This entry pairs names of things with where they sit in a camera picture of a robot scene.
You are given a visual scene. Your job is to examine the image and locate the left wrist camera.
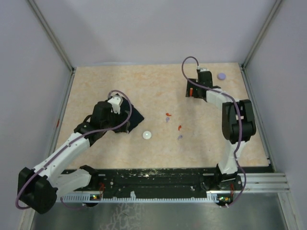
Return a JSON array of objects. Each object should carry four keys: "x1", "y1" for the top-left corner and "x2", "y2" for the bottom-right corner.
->
[{"x1": 107, "y1": 95, "x2": 123, "y2": 115}]

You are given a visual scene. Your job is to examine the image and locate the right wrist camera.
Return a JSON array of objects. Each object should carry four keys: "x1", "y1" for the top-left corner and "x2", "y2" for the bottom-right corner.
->
[{"x1": 196, "y1": 67, "x2": 209, "y2": 73}]

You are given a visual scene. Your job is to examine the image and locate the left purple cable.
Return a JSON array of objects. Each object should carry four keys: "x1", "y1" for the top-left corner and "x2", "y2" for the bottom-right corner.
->
[{"x1": 14, "y1": 90, "x2": 133, "y2": 211}]

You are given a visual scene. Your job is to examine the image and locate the purple charging case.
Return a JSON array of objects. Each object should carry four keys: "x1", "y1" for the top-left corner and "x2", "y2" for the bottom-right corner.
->
[{"x1": 217, "y1": 73, "x2": 226, "y2": 81}]

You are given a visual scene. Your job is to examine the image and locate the left aluminium frame post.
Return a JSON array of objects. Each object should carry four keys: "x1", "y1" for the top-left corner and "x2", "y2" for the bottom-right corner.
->
[{"x1": 26, "y1": 0, "x2": 75, "y2": 72}]

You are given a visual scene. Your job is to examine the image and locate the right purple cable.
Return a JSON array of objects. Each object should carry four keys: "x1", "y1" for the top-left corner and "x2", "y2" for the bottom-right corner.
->
[{"x1": 181, "y1": 56, "x2": 247, "y2": 208}]

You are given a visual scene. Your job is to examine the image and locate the white charging case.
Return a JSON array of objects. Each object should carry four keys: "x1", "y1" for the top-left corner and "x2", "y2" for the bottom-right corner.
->
[{"x1": 142, "y1": 131, "x2": 152, "y2": 140}]

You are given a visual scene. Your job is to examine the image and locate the right aluminium frame post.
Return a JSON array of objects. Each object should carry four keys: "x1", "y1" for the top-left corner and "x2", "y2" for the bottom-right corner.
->
[{"x1": 241, "y1": 0, "x2": 284, "y2": 70}]

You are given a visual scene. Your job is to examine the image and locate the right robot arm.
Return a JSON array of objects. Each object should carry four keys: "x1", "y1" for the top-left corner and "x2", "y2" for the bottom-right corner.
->
[{"x1": 186, "y1": 68, "x2": 257, "y2": 190}]

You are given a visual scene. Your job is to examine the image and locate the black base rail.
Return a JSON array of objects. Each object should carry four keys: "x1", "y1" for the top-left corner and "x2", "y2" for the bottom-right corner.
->
[{"x1": 45, "y1": 165, "x2": 274, "y2": 199}]

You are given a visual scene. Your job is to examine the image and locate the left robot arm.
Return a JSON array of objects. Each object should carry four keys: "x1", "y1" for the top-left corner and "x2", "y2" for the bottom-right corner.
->
[{"x1": 15, "y1": 95, "x2": 133, "y2": 214}]

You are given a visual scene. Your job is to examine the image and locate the aluminium frame post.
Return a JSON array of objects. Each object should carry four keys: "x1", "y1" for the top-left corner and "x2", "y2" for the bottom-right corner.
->
[
  {"x1": 26, "y1": 0, "x2": 75, "y2": 72},
  {"x1": 241, "y1": 0, "x2": 284, "y2": 70}
]

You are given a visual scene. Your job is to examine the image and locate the white cable duct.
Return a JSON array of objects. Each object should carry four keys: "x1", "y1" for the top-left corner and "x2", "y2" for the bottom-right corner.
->
[{"x1": 62, "y1": 191, "x2": 219, "y2": 204}]

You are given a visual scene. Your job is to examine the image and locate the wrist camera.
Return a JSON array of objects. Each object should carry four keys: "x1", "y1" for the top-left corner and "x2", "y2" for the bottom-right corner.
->
[
  {"x1": 196, "y1": 67, "x2": 209, "y2": 73},
  {"x1": 107, "y1": 95, "x2": 123, "y2": 115}
]

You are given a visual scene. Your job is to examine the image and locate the purple cable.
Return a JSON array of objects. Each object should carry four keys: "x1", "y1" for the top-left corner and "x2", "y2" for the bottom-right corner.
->
[
  {"x1": 181, "y1": 56, "x2": 247, "y2": 208},
  {"x1": 14, "y1": 90, "x2": 133, "y2": 211}
]

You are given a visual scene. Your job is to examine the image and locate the dark navy cloth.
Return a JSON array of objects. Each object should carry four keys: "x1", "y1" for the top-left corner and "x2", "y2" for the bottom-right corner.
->
[{"x1": 106, "y1": 93, "x2": 144, "y2": 133}]

